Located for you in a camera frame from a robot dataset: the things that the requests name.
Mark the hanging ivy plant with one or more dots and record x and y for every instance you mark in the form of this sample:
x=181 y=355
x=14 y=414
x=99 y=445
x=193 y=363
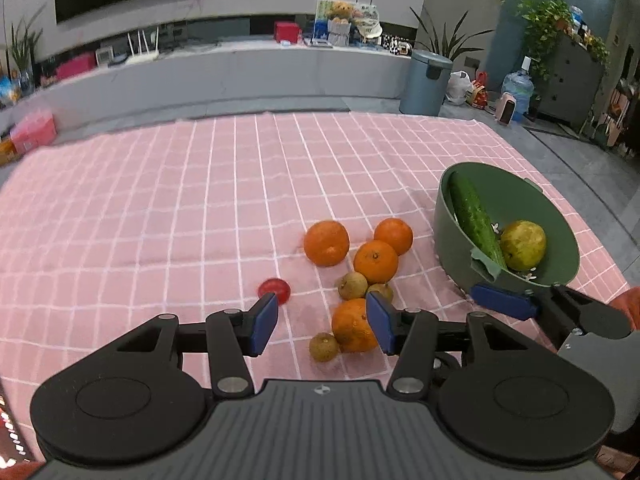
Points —
x=546 y=22

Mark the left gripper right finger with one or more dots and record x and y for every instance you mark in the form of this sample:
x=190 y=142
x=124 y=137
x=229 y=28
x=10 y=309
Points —
x=494 y=391

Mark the red cherry tomato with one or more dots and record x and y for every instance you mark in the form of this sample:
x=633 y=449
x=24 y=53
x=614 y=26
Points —
x=276 y=286

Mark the potted plant left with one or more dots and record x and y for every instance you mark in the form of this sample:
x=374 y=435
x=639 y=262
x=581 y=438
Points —
x=22 y=47

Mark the brown longan fruit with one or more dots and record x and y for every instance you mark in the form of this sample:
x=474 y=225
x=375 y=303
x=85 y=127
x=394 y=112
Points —
x=384 y=290
x=353 y=285

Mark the green colander bowl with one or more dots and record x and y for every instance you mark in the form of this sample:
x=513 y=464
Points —
x=506 y=198

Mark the blue water jug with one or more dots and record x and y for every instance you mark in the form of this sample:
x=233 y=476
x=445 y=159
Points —
x=519 y=84

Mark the green cucumber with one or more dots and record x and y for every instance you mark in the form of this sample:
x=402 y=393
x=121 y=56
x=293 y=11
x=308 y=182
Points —
x=473 y=218

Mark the blue-grey trash bin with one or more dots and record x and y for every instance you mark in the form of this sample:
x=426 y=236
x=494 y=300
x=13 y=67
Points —
x=426 y=84

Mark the pink small heater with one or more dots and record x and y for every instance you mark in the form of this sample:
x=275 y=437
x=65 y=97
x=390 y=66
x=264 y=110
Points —
x=505 y=109

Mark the yellow-green pear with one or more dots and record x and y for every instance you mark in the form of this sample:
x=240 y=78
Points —
x=523 y=244

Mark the red box on console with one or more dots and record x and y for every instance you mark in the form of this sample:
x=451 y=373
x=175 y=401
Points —
x=286 y=32

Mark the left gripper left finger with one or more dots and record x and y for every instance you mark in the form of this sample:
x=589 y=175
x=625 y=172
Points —
x=147 y=392

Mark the orange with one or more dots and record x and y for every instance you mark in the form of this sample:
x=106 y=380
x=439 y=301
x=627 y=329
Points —
x=351 y=329
x=377 y=261
x=395 y=232
x=326 y=243

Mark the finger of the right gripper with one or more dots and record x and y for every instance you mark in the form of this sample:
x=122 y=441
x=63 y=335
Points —
x=558 y=310

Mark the small longan fruit front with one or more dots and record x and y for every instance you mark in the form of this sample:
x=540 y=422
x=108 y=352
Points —
x=323 y=347

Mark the orange front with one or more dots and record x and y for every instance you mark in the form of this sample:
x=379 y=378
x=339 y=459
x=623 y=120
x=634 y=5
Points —
x=351 y=329

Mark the grey drawer cabinet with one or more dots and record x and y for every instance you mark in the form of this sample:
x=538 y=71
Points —
x=574 y=79

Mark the magenta box on console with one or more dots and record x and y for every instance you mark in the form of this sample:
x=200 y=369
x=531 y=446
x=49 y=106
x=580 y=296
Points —
x=76 y=66

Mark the pink checkered tablecloth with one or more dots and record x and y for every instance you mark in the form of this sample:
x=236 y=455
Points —
x=99 y=235

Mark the pink storage box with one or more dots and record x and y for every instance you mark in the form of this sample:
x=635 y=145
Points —
x=34 y=130

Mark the grey tv console bench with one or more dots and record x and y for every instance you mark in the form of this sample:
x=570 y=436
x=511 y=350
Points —
x=232 y=78

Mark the orange cardboard box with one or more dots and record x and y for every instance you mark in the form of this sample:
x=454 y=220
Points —
x=8 y=152

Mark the teddy bear toy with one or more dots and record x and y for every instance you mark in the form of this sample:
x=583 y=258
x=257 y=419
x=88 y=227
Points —
x=340 y=10

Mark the white wifi router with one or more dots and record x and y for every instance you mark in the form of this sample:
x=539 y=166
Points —
x=143 y=47

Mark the white plastic bag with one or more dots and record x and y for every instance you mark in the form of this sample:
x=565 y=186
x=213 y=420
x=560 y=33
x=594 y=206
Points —
x=459 y=85

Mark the potted long-leaf plant right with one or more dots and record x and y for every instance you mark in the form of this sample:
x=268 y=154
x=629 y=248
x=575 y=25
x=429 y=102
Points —
x=445 y=44

